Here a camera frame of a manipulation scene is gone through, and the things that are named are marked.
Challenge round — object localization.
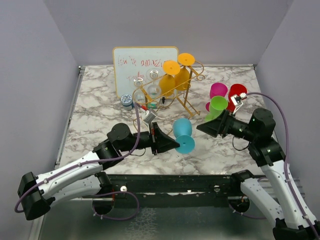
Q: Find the yellow framed whiteboard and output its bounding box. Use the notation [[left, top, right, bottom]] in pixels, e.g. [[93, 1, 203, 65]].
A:
[[112, 46, 179, 98]]

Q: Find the gold wire glass rack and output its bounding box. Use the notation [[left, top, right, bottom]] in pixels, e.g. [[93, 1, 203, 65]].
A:
[[132, 53, 205, 118]]

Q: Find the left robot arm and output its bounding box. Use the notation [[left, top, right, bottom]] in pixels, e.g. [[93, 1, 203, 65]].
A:
[[14, 122, 180, 221]]

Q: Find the orange wine glass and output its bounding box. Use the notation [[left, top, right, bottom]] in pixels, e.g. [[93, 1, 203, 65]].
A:
[[158, 60, 181, 98], [174, 53, 195, 91]]

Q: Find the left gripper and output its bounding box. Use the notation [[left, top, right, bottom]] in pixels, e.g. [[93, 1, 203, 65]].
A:
[[119, 122, 181, 156]]

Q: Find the green wine glass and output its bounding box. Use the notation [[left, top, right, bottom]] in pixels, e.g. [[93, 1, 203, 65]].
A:
[[204, 95, 228, 122]]

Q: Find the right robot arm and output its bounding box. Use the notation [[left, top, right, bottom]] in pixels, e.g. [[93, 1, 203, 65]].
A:
[[196, 108, 320, 240]]

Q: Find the front orange wine glass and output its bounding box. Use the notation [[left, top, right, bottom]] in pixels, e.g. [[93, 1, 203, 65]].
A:
[[158, 60, 181, 98]]

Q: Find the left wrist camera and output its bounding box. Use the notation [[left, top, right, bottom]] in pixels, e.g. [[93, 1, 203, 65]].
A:
[[141, 106, 157, 130]]

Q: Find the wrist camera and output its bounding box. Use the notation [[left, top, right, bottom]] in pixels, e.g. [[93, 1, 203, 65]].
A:
[[230, 92, 247, 116], [141, 106, 157, 130]]

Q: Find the clear wine glass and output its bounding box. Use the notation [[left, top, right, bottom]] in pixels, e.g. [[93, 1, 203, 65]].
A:
[[133, 76, 146, 107], [146, 68, 162, 99]]

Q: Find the red wine glass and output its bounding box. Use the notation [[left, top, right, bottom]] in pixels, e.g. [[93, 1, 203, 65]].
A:
[[226, 83, 248, 114]]

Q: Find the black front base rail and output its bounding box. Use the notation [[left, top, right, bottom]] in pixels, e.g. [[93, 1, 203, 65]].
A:
[[93, 174, 245, 209]]

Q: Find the rear orange wine glass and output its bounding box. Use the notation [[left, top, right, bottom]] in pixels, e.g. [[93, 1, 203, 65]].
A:
[[174, 53, 195, 91]]

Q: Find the front clear wine glass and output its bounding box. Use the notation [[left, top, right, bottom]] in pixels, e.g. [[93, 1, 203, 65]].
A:
[[133, 76, 146, 107]]

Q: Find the pink wine glass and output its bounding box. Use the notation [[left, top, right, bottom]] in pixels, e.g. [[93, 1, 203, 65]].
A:
[[209, 82, 228, 99]]

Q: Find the rear clear wine glass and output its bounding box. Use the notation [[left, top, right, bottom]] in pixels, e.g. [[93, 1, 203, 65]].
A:
[[146, 68, 162, 99]]

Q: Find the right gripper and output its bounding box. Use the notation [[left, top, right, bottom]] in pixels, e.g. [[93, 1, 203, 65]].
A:
[[197, 107, 258, 141]]

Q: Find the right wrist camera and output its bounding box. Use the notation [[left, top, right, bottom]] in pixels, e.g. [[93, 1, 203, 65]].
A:
[[230, 92, 247, 116]]

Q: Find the blue white small can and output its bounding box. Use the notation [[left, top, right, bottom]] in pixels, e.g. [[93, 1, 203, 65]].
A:
[[120, 94, 134, 111]]

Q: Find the teal wine glass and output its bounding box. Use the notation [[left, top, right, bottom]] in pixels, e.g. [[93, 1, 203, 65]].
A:
[[173, 118, 196, 154]]

